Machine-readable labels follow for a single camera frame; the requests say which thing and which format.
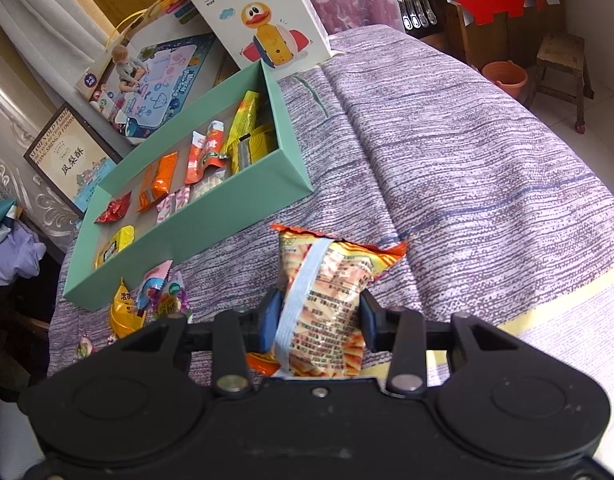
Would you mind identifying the orange plastic bucket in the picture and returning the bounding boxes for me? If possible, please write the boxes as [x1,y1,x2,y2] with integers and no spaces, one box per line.
[481,60,529,102]

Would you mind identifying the large orange noodle snack packet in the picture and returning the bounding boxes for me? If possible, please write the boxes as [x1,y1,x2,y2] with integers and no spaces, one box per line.
[246,223,409,379]

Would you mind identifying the yellow green stick packet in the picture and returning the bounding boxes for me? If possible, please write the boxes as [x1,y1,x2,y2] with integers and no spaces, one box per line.
[229,90,261,157]

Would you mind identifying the metal clips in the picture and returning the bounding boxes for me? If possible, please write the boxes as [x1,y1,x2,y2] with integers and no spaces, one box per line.
[396,0,441,32]

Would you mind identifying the yellow orange triangular packet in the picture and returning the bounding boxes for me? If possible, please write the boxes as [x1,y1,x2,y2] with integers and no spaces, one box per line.
[109,279,148,342]

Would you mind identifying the pink patterned snack packet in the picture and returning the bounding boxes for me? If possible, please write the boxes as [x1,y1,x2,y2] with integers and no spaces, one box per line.
[155,185,194,227]

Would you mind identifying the clear cookie packet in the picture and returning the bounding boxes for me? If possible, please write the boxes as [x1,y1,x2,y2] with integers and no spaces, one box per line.
[188,166,229,207]

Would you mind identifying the purple grape jelly packet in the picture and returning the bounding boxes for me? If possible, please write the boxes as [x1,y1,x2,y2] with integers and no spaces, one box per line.
[156,271,194,324]

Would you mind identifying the orange red snack pouch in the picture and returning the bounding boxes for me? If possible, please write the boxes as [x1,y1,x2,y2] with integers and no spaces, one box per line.
[184,120,229,186]

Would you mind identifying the pink blue candy packet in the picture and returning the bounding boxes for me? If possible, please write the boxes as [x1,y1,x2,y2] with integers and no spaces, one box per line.
[136,259,174,312]

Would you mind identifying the white duck toy box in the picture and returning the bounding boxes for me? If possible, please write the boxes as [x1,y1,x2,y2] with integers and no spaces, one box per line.
[175,0,334,82]

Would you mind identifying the brown framed pastry box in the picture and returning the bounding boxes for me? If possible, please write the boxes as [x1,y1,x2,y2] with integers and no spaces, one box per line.
[23,104,124,219]

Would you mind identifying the yellow wavy-pattern snack packet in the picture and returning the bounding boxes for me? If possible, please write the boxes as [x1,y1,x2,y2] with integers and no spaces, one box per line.
[226,124,279,177]

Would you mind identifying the lavender cloth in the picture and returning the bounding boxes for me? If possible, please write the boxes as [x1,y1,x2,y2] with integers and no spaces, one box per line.
[0,224,48,289]

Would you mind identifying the wooden stool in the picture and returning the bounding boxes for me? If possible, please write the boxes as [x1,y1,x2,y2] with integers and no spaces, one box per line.
[524,33,596,135]

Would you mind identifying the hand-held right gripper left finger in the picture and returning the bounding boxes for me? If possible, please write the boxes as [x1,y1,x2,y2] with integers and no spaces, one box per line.
[118,286,284,396]

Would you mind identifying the shiny orange snack packet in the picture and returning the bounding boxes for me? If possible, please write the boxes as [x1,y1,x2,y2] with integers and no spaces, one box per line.
[136,151,181,214]

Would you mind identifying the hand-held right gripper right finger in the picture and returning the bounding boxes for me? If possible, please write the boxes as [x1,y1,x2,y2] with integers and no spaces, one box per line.
[358,289,522,397]

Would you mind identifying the brown cardboard box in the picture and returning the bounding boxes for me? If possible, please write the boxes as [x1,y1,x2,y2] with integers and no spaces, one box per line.
[444,0,494,75]

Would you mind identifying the small yellow snack packet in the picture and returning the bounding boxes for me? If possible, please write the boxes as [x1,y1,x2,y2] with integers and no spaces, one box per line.
[94,225,136,272]

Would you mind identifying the drawing mat toy box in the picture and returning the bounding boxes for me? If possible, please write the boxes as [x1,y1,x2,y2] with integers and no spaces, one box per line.
[73,0,249,147]

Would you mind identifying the mint green cardboard box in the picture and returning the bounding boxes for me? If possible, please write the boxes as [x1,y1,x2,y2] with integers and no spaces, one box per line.
[62,59,316,314]

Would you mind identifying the small red candy packet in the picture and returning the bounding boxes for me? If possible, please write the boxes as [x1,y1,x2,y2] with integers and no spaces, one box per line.
[93,191,134,225]

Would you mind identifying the white lace curtain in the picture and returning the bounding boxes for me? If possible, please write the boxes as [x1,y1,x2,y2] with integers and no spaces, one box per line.
[0,0,118,251]

